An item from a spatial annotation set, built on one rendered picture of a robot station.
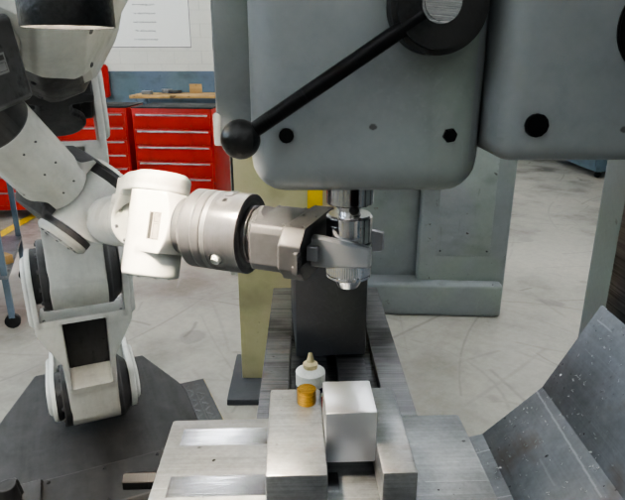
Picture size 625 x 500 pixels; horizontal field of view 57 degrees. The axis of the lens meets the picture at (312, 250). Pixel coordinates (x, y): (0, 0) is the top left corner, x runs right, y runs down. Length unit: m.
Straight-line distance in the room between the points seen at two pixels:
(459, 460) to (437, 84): 0.40
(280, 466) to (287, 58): 0.38
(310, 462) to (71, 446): 0.97
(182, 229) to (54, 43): 0.31
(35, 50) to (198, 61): 8.91
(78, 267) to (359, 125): 0.79
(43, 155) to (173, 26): 8.99
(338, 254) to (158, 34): 9.33
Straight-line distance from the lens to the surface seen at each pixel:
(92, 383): 1.36
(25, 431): 1.59
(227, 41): 0.54
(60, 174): 0.85
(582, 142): 0.49
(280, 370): 0.96
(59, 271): 1.16
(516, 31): 0.47
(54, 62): 0.83
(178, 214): 0.64
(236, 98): 0.54
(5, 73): 0.75
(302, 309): 0.95
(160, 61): 9.82
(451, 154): 0.48
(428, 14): 0.44
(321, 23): 0.46
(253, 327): 2.56
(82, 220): 0.89
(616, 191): 0.86
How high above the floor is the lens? 1.42
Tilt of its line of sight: 19 degrees down
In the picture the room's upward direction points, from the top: straight up
